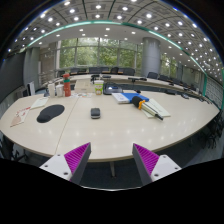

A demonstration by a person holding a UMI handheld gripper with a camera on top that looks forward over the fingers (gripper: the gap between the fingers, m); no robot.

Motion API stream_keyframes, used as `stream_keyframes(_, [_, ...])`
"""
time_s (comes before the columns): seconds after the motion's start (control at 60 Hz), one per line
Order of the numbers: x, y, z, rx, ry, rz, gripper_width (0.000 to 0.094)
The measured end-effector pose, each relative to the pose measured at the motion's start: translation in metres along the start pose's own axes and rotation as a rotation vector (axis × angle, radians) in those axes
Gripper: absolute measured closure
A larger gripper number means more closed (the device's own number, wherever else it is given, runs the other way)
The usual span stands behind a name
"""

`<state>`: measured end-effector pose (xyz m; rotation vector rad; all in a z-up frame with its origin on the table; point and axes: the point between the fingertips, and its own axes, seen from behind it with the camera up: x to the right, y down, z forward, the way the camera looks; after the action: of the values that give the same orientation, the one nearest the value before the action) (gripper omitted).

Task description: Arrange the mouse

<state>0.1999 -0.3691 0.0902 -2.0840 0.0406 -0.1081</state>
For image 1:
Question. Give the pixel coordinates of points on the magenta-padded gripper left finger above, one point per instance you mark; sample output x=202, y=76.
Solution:
x=75, y=159

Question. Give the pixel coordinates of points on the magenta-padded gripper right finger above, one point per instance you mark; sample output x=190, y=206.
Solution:
x=148, y=160

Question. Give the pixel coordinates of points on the black computer mouse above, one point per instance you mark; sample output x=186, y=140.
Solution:
x=95, y=113

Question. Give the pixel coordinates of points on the black mouse pad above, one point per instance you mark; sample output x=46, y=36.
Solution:
x=50, y=113

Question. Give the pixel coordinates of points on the black handheld microphone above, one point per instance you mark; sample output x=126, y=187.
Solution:
x=136, y=101

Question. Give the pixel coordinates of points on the colourful printed leaflet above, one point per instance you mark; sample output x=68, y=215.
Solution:
x=81, y=95

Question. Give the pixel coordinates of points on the blue and white book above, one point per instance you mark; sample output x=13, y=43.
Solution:
x=128, y=97

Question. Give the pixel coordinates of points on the white printed document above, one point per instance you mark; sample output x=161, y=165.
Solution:
x=39, y=103

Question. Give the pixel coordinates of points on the red and white fan leaflet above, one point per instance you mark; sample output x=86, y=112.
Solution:
x=20, y=117

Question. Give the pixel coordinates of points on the white lidded mug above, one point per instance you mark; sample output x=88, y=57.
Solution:
x=59, y=91

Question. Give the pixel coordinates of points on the red bottle with green band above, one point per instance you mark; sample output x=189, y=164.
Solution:
x=67, y=87

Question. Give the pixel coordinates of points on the stack of white paper cups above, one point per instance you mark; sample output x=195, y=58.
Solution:
x=51, y=90

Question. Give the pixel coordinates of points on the white cardboard box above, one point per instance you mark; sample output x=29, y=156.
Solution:
x=83, y=86

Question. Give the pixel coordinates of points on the printed paper drink cup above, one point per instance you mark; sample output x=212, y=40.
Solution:
x=98, y=88

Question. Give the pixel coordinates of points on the long curved conference table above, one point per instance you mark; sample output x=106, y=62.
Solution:
x=156, y=82

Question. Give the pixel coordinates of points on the black conference microphone unit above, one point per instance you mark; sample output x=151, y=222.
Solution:
x=112, y=89

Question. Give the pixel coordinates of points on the group of dark office chairs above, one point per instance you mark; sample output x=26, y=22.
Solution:
x=128, y=71

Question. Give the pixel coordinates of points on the group of ceiling lights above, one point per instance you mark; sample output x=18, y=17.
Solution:
x=98, y=6

